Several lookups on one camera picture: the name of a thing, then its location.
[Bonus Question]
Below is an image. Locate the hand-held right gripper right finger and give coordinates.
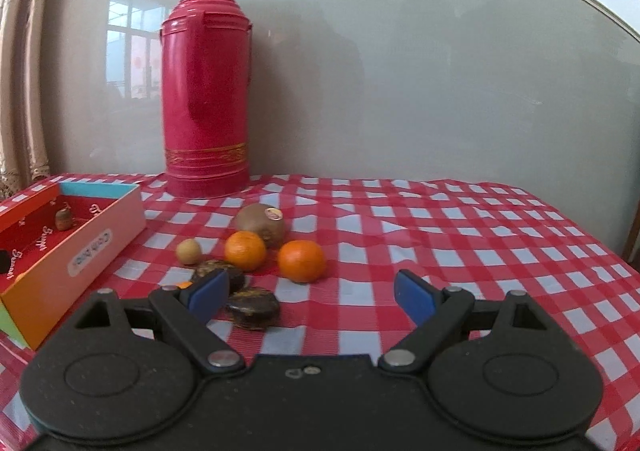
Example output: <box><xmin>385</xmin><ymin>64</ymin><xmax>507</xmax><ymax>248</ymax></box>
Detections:
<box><xmin>378</xmin><ymin>269</ymin><xmax>549</xmax><ymax>375</ymax></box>

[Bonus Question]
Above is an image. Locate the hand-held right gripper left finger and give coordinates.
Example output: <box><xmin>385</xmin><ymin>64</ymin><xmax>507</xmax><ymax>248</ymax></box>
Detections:
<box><xmin>74</xmin><ymin>273</ymin><xmax>246</xmax><ymax>375</ymax></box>

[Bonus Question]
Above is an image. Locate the dark brown chestnut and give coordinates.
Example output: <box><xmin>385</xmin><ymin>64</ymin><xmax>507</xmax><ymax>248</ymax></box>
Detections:
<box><xmin>191</xmin><ymin>259</ymin><xmax>246</xmax><ymax>294</ymax></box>
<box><xmin>225</xmin><ymin>287</ymin><xmax>281</xmax><ymax>331</ymax></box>

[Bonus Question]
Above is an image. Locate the small tan round fruit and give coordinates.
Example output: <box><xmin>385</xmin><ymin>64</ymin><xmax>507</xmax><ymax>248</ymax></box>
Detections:
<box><xmin>175</xmin><ymin>238</ymin><xmax>203</xmax><ymax>266</ymax></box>

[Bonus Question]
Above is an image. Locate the orange mandarin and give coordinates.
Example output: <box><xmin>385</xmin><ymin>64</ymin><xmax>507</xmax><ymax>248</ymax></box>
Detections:
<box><xmin>277</xmin><ymin>239</ymin><xmax>327</xmax><ymax>284</ymax></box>
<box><xmin>224</xmin><ymin>230</ymin><xmax>267</xmax><ymax>273</ymax></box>

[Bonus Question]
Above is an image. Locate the brown kiwi with sticker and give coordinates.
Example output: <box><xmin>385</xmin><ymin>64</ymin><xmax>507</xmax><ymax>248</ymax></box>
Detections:
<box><xmin>235</xmin><ymin>202</ymin><xmax>287</xmax><ymax>248</ymax></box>

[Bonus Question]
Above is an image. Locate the colourful cardboard box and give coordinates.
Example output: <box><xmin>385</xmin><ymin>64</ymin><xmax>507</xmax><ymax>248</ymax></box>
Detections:
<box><xmin>0</xmin><ymin>181</ymin><xmax>147</xmax><ymax>351</ymax></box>

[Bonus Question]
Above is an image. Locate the red white checkered tablecloth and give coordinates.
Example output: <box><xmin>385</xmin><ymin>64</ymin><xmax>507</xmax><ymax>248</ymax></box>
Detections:
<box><xmin>0</xmin><ymin>172</ymin><xmax>640</xmax><ymax>451</ymax></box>

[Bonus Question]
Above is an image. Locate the beige lace curtain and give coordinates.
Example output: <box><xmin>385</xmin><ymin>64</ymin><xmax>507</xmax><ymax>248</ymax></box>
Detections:
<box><xmin>0</xmin><ymin>0</ymin><xmax>66</xmax><ymax>202</ymax></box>

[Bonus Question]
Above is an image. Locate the red thermos flask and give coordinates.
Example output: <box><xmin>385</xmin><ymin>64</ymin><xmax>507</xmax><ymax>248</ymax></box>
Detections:
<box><xmin>159</xmin><ymin>0</ymin><xmax>252</xmax><ymax>199</ymax></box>

